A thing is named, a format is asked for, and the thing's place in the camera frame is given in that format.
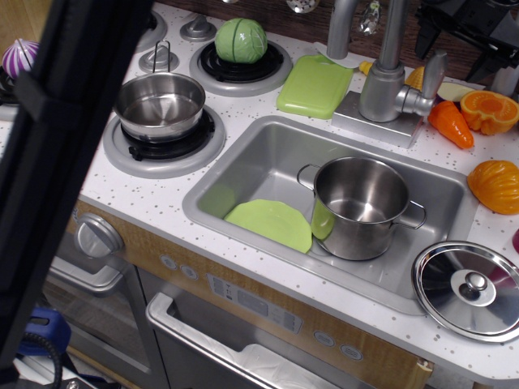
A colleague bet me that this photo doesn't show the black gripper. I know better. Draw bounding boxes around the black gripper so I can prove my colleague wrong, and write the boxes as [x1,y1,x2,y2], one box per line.
[414,1,518,81]

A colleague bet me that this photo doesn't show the silver faucet lever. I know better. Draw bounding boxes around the silver faucet lever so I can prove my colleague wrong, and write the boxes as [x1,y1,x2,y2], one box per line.
[422,49,448,100]

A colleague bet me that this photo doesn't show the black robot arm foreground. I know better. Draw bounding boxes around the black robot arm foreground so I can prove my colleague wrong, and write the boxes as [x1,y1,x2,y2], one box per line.
[1,1,518,385]

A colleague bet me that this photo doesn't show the silver vertical pole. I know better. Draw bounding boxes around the silver vertical pole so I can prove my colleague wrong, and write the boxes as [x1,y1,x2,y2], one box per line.
[490,66,518,96]

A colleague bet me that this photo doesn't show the white purple eggplant slice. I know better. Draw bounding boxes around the white purple eggplant slice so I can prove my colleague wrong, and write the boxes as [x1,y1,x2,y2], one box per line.
[437,82,474,102]

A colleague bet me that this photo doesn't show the yellow toy corn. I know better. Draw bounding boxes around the yellow toy corn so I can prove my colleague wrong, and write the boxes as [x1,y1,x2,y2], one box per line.
[405,66,425,91]

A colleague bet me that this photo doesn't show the orange toy carrot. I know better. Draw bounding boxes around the orange toy carrot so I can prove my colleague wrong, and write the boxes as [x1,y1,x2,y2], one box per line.
[427,100,474,149]

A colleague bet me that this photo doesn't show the orange toy pepper half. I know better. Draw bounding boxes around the orange toy pepper half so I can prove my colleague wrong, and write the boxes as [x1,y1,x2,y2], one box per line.
[460,90,518,135]

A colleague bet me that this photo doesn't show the silver faucet with base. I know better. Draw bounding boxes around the silver faucet with base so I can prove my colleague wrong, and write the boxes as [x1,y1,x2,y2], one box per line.
[332,1,436,148]

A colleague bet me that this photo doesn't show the yellow toy piece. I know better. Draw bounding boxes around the yellow toy piece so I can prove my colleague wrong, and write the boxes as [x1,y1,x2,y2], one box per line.
[358,61,373,75]

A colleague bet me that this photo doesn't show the orange toy pumpkin slice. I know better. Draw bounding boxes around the orange toy pumpkin slice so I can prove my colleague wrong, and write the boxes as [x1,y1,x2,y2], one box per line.
[467,160,518,215]

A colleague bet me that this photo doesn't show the green cutting board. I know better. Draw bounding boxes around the green cutting board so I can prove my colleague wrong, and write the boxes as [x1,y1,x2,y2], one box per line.
[277,54,354,120]

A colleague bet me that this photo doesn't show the large steel pot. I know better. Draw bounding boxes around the large steel pot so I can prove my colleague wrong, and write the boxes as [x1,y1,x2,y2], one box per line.
[296,156,427,261]

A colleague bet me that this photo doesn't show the purple toy item right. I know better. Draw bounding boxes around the purple toy item right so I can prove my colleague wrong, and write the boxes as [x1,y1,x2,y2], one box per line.
[512,230,519,252]

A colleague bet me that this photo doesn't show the green toy cabbage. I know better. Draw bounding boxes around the green toy cabbage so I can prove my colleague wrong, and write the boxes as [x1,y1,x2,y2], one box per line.
[215,18,268,64]

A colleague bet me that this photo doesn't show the back right burner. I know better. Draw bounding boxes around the back right burner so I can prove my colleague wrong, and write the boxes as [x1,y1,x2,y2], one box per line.
[189,41,293,97]

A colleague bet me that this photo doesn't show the grey sink basin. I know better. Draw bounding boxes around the grey sink basin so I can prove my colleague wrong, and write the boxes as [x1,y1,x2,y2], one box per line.
[182,116,478,315]

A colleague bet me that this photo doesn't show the steel pot lid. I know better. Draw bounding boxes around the steel pot lid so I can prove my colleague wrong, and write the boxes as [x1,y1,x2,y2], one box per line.
[411,241,518,343]

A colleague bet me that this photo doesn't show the green plate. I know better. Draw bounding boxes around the green plate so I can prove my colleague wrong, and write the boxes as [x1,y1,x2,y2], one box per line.
[224,199,313,254]

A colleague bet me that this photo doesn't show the grey stove knob back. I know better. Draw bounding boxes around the grey stove knob back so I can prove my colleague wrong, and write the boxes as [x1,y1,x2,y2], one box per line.
[179,15,217,42]

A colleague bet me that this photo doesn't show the grey stove knob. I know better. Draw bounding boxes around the grey stove knob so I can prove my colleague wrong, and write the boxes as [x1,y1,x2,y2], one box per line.
[138,45,179,73]
[179,15,217,42]

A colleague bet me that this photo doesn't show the grey stove knob middle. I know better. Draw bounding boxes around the grey stove knob middle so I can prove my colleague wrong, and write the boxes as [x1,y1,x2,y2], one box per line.
[138,45,179,73]

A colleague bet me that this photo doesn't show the back left burner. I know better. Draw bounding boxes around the back left burner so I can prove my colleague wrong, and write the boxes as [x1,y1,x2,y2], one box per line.
[135,11,167,53]

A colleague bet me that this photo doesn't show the small steel saucepan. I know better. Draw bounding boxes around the small steel saucepan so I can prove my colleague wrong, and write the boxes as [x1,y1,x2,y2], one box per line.
[114,40,206,143]

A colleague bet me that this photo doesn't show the silver oven knob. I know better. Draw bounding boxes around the silver oven knob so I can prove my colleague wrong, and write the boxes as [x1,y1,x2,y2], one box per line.
[74,212,124,259]

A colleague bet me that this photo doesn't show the purple toy onion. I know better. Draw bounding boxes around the purple toy onion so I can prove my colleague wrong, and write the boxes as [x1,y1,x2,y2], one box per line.
[2,38,40,79]

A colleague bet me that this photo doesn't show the blue clamp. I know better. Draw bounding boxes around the blue clamp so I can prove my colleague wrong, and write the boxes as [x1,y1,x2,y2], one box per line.
[18,307,71,356]

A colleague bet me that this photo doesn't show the front burner grey ring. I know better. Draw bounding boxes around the front burner grey ring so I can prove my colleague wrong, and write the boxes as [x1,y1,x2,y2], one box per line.
[102,105,227,180]

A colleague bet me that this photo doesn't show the dishwasher door handle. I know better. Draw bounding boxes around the dishwasher door handle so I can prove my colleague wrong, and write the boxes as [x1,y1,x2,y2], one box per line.
[146,293,334,388]

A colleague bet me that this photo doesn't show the oven door handle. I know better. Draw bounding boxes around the oven door handle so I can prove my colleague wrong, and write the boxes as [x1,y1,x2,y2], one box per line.
[49,256,123,298]

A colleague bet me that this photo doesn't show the black coiled cable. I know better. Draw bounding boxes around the black coiled cable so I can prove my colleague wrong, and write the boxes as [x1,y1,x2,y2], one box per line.
[22,331,64,389]

